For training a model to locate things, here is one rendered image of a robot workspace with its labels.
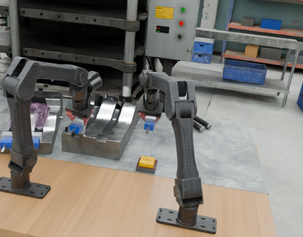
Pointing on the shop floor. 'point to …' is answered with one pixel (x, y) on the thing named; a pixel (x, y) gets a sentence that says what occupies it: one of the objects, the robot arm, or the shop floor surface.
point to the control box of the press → (171, 32)
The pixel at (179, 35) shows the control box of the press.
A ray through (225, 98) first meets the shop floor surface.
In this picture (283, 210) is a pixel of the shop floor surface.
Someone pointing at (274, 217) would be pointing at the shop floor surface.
